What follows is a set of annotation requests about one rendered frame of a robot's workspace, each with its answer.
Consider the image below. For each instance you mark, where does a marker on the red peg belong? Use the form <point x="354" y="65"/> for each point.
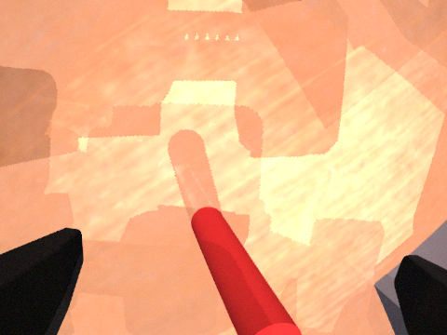
<point x="252" y="305"/>

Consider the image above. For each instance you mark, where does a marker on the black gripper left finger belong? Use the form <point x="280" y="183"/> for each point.
<point x="37" y="283"/>

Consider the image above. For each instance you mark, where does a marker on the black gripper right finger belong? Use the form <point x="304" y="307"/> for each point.
<point x="422" y="294"/>

